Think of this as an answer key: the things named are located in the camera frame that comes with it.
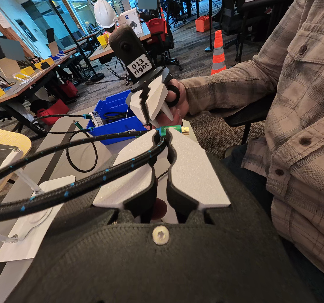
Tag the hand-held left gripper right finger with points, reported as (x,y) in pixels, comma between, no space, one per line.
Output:
(197,181)

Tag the orange bin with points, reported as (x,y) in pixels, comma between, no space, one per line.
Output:
(202,23)

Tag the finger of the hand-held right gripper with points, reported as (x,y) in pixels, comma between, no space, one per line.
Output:
(137,108)
(158,95)

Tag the white hard hat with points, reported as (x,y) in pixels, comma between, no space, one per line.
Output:
(105,13)

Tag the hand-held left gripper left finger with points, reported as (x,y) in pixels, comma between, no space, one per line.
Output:
(126,181)

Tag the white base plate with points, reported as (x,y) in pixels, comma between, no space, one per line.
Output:
(30,222)

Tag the orange traffic cone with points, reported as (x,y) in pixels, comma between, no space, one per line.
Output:
(218,55)

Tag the long wooden desk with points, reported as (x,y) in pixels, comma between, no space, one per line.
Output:
(30,83)

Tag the person's right hand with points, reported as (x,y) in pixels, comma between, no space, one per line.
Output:
(182,108)

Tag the wooden desk black legs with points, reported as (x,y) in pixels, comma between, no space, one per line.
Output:
(109,50)

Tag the person's right forearm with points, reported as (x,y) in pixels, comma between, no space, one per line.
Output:
(228,88)

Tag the small yellow bin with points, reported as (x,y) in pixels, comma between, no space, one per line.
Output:
(44,63)

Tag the black floor pole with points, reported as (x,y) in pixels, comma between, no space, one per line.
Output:
(66,27)

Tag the red bin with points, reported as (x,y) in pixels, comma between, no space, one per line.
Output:
(70,89)
(53,111)

